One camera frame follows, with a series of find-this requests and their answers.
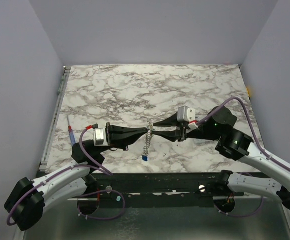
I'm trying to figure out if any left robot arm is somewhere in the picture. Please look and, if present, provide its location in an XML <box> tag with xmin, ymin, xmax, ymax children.
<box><xmin>4</xmin><ymin>124</ymin><xmax>148</xmax><ymax>231</ymax></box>

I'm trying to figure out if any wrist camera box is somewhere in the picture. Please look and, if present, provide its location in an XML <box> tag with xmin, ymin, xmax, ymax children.
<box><xmin>177</xmin><ymin>106</ymin><xmax>198</xmax><ymax>130</ymax></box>
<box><xmin>92</xmin><ymin>128</ymin><xmax>108</xmax><ymax>146</ymax></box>

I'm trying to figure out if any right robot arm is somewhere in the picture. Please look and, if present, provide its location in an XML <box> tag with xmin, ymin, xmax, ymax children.
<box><xmin>153</xmin><ymin>106</ymin><xmax>290</xmax><ymax>210</ymax></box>

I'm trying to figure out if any aluminium frame rail left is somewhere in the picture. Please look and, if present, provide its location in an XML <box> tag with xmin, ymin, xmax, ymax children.
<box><xmin>38</xmin><ymin>66</ymin><xmax>71</xmax><ymax>172</ymax></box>

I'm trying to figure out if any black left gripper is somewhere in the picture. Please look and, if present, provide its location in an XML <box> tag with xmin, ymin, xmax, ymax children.
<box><xmin>97</xmin><ymin>122</ymin><xmax>147</xmax><ymax>155</ymax></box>

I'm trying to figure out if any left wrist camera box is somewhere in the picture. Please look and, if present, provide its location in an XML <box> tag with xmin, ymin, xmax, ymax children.
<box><xmin>92</xmin><ymin>128</ymin><xmax>108</xmax><ymax>146</ymax></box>

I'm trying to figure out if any metal keyring chain with plate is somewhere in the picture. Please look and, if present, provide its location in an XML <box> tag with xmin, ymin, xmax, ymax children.
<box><xmin>141</xmin><ymin>121</ymin><xmax>154</xmax><ymax>162</ymax></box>

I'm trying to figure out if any blue red screwdriver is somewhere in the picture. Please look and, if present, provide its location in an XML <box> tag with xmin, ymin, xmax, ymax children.
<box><xmin>66</xmin><ymin>115</ymin><xmax>76</xmax><ymax>146</ymax></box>

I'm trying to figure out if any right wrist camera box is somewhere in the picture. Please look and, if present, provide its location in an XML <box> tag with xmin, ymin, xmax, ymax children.
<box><xmin>177</xmin><ymin>106</ymin><xmax>198</xmax><ymax>130</ymax></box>

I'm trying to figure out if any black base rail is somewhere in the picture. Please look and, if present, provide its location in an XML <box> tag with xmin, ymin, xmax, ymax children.
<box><xmin>82</xmin><ymin>171</ymin><xmax>233</xmax><ymax>209</ymax></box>

